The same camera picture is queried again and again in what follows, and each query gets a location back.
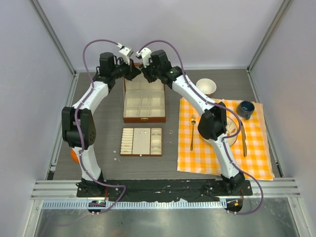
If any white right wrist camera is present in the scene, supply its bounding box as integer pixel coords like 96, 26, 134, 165
136, 47, 152, 68

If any white slotted cable duct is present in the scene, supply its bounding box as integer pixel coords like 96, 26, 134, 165
42, 199, 227, 211

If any yellow checkered cloth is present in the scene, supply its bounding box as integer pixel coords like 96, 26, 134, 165
177, 98, 275, 180

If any brown open jewelry box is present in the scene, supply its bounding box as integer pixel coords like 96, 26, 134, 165
123, 74, 166, 123

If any brown jewelry tray insert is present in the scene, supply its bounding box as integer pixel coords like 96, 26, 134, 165
120, 127, 162, 157

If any decorated ceramic plate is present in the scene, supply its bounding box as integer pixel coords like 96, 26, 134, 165
201, 116, 239, 146

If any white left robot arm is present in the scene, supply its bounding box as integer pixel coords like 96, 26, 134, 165
62, 47, 141, 197

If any orange upturned bowl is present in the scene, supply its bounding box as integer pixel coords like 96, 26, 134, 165
71, 149, 79, 164

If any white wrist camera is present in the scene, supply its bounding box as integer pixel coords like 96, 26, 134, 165
136, 47, 152, 68
117, 43, 133, 65

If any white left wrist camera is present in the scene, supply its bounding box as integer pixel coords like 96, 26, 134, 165
117, 43, 133, 65

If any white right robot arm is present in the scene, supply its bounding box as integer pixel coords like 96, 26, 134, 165
136, 48, 245, 195

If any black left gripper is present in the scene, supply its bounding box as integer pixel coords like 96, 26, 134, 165
111, 57, 141, 81

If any white ceramic bowl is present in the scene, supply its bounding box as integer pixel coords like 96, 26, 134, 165
196, 78, 217, 97

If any dark blue mug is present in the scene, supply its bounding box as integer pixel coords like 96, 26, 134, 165
237, 101, 255, 120

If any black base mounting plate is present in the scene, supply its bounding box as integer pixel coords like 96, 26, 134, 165
76, 179, 253, 202

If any gold knife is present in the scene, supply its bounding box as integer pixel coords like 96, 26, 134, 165
241, 123, 247, 157

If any gold fork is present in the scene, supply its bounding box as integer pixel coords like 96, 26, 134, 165
190, 114, 196, 151

